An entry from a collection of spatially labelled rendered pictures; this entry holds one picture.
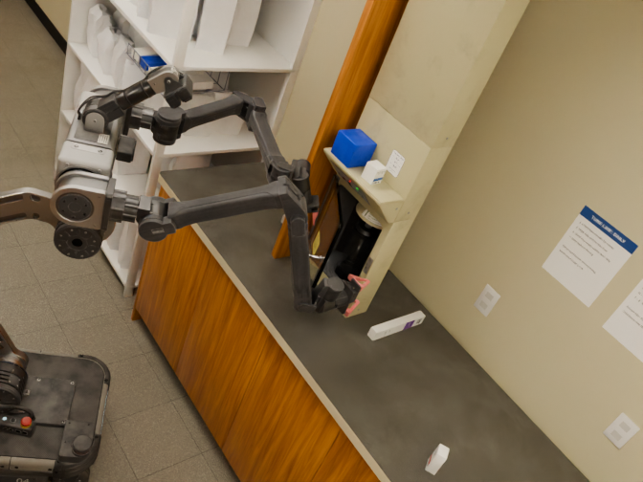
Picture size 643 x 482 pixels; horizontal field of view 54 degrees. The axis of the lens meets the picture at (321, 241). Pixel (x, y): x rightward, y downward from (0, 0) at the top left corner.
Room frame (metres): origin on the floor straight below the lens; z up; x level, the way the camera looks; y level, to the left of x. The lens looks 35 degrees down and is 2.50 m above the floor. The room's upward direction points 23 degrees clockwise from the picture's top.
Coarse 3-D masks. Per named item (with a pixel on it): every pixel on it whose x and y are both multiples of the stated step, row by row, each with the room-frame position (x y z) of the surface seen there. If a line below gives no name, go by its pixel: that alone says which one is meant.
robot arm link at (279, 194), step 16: (240, 192) 1.40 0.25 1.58; (256, 192) 1.40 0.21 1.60; (272, 192) 1.40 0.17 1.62; (288, 192) 1.41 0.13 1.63; (176, 208) 1.34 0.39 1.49; (192, 208) 1.35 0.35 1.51; (208, 208) 1.35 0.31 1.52; (224, 208) 1.37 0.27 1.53; (240, 208) 1.38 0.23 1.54; (256, 208) 1.40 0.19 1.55; (272, 208) 1.41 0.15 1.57; (288, 208) 1.41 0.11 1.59; (304, 208) 1.45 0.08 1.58; (144, 224) 1.28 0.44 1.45; (160, 224) 1.30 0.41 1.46; (176, 224) 1.33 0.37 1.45; (160, 240) 1.31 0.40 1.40
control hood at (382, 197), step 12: (348, 168) 1.90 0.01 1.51; (360, 168) 1.93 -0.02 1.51; (360, 180) 1.85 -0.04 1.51; (372, 192) 1.81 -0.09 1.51; (384, 192) 1.84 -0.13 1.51; (396, 192) 1.88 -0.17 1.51; (372, 204) 1.84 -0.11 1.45; (384, 204) 1.78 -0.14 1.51; (396, 204) 1.83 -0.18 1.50; (384, 216) 1.81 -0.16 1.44
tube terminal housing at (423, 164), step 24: (360, 120) 2.05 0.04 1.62; (384, 120) 1.99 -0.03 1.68; (384, 144) 1.96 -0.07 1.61; (408, 144) 1.91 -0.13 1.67; (408, 168) 1.88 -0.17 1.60; (432, 168) 1.90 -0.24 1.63; (408, 192) 1.86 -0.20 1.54; (408, 216) 1.90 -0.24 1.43; (384, 240) 1.86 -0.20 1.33; (384, 264) 1.91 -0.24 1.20; (360, 312) 1.91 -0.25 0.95
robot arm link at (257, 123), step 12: (264, 108) 2.08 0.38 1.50; (252, 120) 2.04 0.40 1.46; (264, 120) 2.04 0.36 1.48; (264, 132) 1.96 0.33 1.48; (264, 144) 1.89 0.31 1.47; (276, 144) 1.92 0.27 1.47; (264, 156) 1.86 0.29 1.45; (276, 156) 1.83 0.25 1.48; (276, 168) 1.76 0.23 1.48; (276, 180) 1.76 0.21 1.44
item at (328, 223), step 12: (336, 180) 2.01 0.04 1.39; (336, 192) 1.93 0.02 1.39; (324, 204) 2.01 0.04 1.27; (336, 204) 1.88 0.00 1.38; (324, 216) 1.95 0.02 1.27; (336, 216) 1.82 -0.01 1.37; (324, 228) 1.89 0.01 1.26; (336, 228) 1.76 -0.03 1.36; (312, 240) 1.98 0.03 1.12; (324, 240) 1.83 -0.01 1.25; (312, 252) 1.91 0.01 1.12; (324, 252) 1.77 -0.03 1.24; (312, 264) 1.85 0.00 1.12; (312, 276) 1.79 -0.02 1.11
